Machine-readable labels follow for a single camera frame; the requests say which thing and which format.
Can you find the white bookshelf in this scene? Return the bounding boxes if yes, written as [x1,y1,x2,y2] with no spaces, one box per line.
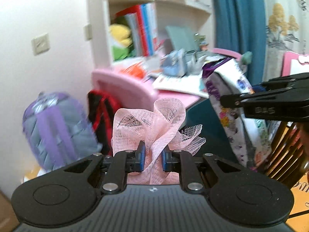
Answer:
[87,0,215,69]

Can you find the row of books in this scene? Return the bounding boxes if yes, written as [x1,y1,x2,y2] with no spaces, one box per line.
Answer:
[115,3,158,57]

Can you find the green desk crank handle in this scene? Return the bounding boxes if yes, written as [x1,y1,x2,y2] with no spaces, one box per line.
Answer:
[240,51,252,66]

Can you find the patterned floor rug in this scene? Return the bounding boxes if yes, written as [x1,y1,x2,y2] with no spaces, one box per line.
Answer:
[286,172,309,232]

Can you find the orange tissue pack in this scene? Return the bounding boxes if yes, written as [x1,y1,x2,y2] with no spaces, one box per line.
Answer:
[120,62,147,80]

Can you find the purple grey backpack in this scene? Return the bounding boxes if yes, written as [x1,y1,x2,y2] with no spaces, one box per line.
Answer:
[23,92,102,172]

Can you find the pink desk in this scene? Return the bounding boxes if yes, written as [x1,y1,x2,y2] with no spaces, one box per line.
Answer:
[91,48,242,116]

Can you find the pink foam net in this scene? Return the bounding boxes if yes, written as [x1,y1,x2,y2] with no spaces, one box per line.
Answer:
[112,98,206,185]

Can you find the printed tree curtain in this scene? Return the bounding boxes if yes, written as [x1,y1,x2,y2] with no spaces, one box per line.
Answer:
[263,0,308,81]

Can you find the pink white board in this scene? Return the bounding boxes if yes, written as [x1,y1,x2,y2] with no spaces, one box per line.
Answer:
[281,51,309,77]

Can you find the dark teal trash bin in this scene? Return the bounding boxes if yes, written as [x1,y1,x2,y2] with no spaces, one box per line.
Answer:
[185,99,238,163]

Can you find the grey pencil case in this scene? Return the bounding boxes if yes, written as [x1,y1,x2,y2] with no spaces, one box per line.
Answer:
[185,52,207,75]

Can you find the blue pencil case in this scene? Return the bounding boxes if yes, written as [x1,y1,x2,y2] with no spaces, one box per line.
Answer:
[161,49,187,78]

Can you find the white wall socket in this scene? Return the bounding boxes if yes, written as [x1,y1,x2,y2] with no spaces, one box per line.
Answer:
[31,33,50,56]

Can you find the yellow green plush toy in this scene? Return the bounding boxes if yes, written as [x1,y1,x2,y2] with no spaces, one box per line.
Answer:
[109,24,135,61]

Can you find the green tablet case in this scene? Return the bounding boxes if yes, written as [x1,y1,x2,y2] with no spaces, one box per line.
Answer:
[166,26,199,51]

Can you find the blue curtain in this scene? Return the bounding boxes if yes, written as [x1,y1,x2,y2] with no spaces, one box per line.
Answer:
[213,0,266,84]

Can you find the red black backpack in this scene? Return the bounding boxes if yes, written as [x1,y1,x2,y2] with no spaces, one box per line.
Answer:
[87,90,121,156]

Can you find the purple white snack bag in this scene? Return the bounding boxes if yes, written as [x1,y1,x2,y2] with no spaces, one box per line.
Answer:
[202,58,271,170]

